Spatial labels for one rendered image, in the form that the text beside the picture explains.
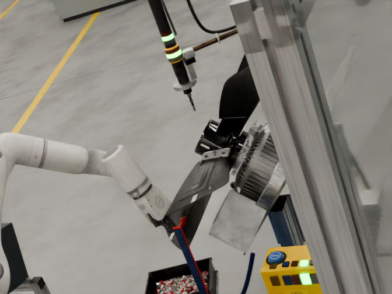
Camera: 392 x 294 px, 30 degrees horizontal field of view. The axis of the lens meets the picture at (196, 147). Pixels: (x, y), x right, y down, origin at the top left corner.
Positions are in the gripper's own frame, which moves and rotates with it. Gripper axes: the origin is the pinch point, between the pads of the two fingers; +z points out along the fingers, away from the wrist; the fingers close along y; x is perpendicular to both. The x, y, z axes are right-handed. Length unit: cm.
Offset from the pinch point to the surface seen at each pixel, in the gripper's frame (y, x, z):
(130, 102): 334, 217, 39
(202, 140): 10.1, -23.1, -17.8
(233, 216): -1.2, -22.7, 4.5
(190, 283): -11.3, -1.2, 15.4
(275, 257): -31, -46, 5
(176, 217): 3.9, -1.1, -0.1
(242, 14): -124, -117, -74
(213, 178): -9.8, -31.1, -13.4
